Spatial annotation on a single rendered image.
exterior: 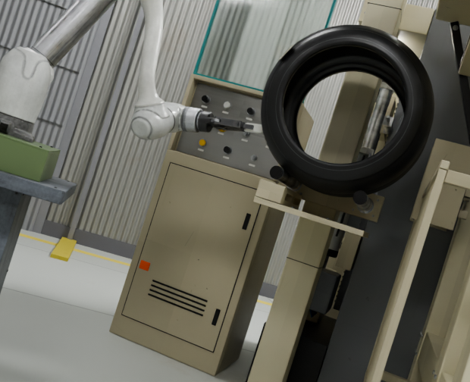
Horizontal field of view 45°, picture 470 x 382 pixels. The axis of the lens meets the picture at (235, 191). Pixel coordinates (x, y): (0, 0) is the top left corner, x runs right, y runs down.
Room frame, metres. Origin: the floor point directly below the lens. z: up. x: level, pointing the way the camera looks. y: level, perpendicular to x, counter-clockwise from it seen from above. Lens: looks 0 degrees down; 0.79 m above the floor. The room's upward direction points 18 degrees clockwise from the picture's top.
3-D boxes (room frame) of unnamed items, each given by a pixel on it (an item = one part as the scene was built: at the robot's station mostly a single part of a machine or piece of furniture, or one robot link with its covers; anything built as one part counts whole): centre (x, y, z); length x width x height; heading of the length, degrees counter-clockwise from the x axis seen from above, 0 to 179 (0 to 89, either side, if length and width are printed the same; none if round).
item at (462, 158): (2.06, -0.72, 1.05); 0.20 x 0.15 x 0.30; 163
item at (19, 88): (1.80, 0.76, 0.92); 0.18 x 0.16 x 0.22; 28
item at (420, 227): (1.65, -0.54, 0.65); 0.90 x 0.02 x 0.70; 163
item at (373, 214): (2.13, -0.35, 0.90); 0.40 x 0.03 x 0.10; 73
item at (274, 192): (2.00, -0.16, 0.84); 0.36 x 0.09 x 0.06; 163
